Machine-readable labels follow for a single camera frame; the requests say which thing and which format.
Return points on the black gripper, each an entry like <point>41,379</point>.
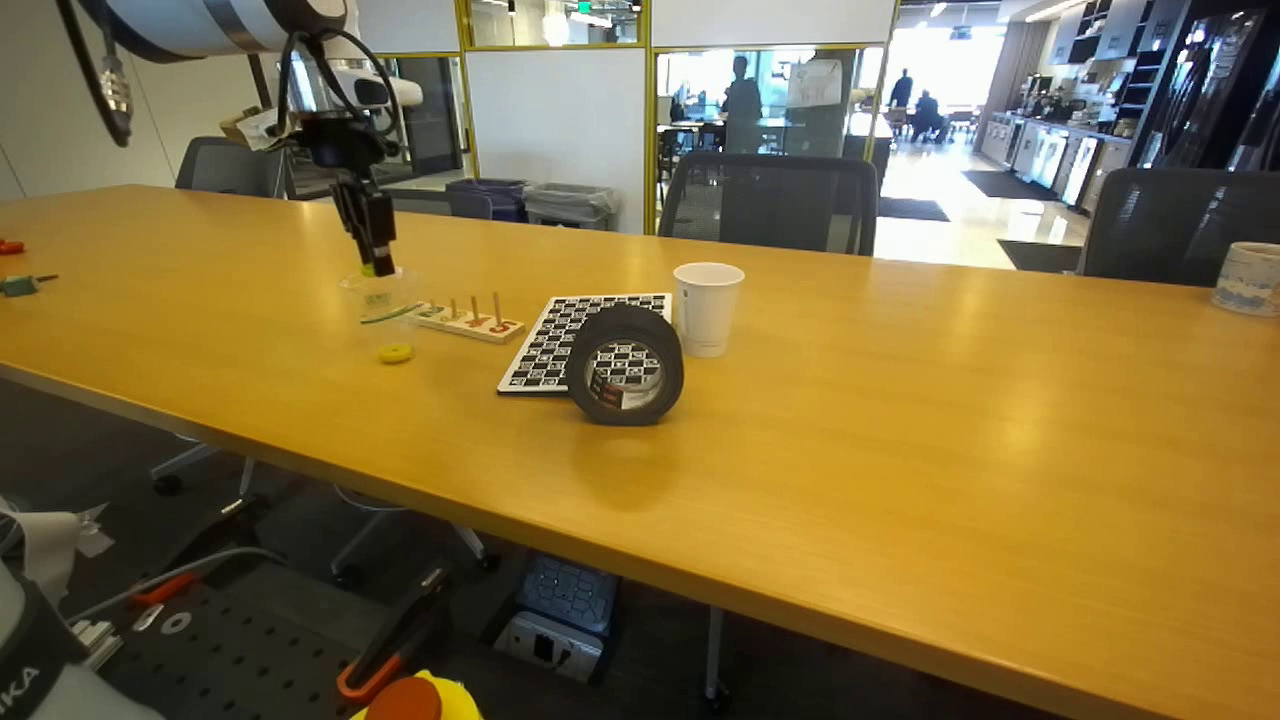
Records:
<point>346,146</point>

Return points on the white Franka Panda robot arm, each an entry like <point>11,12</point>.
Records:
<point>202,24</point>

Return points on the clear plastic cup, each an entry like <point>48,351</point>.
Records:
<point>386,320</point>

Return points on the white paper cup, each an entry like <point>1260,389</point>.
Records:
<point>705,315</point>

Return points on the dark grey office chair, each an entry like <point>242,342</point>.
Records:
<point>221,169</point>
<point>484,203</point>
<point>1175,223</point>

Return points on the wooden number peg board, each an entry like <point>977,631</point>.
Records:
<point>464,320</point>

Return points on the black white checkerboard marker board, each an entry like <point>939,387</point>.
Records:
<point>547,342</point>

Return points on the black tape roll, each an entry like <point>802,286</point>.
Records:
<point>625,319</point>

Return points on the black office chair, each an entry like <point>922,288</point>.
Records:
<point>202,474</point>
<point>402,547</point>

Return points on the small green object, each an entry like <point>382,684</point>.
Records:
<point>20,286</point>

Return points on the small red object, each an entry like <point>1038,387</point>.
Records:
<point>11,244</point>

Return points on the standing person dark clothes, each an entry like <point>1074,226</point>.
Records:
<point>743,105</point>

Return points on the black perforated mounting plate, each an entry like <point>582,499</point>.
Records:
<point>253,652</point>

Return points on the blue white floor box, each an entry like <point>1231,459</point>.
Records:
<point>555,640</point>

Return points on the yellow red emergency stop button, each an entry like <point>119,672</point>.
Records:
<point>444,700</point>

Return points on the grey table leg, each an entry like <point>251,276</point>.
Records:
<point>715,652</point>

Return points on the distant seated people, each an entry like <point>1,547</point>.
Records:
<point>922,113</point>

